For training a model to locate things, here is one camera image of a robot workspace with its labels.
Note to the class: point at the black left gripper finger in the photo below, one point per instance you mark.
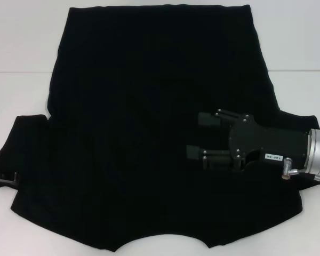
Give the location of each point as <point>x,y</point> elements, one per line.
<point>8,179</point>

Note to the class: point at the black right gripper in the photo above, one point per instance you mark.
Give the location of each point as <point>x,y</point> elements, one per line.
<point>277,144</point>

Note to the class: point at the black shirt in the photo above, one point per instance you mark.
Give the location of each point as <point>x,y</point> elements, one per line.
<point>149,106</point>

